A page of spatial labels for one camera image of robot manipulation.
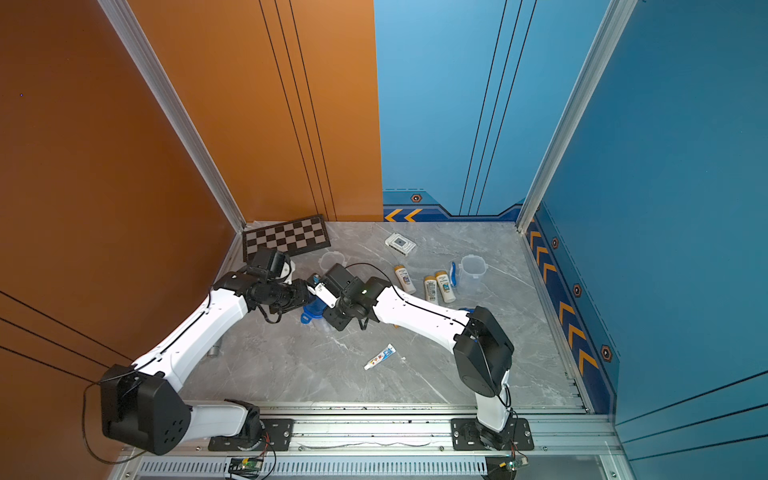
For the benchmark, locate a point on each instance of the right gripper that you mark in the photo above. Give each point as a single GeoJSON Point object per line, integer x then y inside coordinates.
{"type": "Point", "coordinates": [337, 322]}

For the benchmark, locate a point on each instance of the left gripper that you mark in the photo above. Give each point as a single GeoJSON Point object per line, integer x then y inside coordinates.
{"type": "Point", "coordinates": [302, 297]}

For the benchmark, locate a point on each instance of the toothpaste tube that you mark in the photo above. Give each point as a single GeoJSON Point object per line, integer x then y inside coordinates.
{"type": "Point", "coordinates": [383, 355]}

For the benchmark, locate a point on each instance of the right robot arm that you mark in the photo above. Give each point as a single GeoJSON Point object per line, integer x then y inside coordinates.
{"type": "Point", "coordinates": [481, 349]}

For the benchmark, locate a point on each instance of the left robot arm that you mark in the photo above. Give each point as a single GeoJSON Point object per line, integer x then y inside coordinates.
{"type": "Point", "coordinates": [141, 404]}

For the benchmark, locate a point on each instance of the clear cup back left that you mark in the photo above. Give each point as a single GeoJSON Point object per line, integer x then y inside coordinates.
{"type": "Point", "coordinates": [331, 258]}

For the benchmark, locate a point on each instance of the clear cup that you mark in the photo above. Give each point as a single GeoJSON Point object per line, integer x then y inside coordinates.
{"type": "Point", "coordinates": [472, 269]}
{"type": "Point", "coordinates": [331, 258]}

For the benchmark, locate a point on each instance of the white bottle yellow cap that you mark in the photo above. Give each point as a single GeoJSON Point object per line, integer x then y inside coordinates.
{"type": "Point", "coordinates": [404, 279]}

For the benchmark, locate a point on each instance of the black white checkerboard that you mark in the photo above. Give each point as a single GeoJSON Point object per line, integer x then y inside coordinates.
{"type": "Point", "coordinates": [294, 237]}

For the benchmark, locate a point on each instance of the white bottle upright left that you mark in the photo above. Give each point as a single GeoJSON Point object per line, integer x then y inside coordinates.
{"type": "Point", "coordinates": [431, 290]}

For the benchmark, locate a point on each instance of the white bottle upright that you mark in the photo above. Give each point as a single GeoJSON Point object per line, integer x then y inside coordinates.
{"type": "Point", "coordinates": [431, 290]}
{"type": "Point", "coordinates": [445, 286]}

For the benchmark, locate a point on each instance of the white bottle upright right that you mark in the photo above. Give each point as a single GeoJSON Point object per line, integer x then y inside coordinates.
{"type": "Point", "coordinates": [445, 286]}

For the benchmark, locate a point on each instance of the clear cup right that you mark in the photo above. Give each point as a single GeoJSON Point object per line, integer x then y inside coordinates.
{"type": "Point", "coordinates": [472, 269]}

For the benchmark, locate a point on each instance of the left green circuit board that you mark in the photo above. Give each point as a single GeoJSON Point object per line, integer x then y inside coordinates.
{"type": "Point", "coordinates": [245, 468]}

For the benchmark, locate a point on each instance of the green circuit board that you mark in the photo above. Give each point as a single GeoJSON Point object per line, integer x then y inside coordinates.
{"type": "Point", "coordinates": [245, 468]}
{"type": "Point", "coordinates": [504, 468]}

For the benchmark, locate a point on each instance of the right green circuit board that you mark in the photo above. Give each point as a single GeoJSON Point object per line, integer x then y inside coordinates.
{"type": "Point", "coordinates": [504, 468]}

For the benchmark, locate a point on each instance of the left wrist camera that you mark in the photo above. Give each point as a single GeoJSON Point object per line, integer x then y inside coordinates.
{"type": "Point", "coordinates": [270, 264]}

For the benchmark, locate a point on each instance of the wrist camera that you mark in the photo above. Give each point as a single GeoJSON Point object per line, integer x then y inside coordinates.
{"type": "Point", "coordinates": [317, 287]}
{"type": "Point", "coordinates": [270, 264]}

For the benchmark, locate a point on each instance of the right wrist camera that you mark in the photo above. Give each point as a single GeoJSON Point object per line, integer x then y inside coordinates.
{"type": "Point", "coordinates": [317, 287]}

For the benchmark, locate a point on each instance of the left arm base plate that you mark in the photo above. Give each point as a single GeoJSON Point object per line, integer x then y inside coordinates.
{"type": "Point", "coordinates": [257, 436]}

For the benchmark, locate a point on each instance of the aluminium rail frame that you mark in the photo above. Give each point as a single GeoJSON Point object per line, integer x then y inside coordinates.
{"type": "Point", "coordinates": [399, 441]}

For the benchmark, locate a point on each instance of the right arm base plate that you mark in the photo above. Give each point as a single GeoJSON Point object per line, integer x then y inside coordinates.
{"type": "Point", "coordinates": [470, 435]}

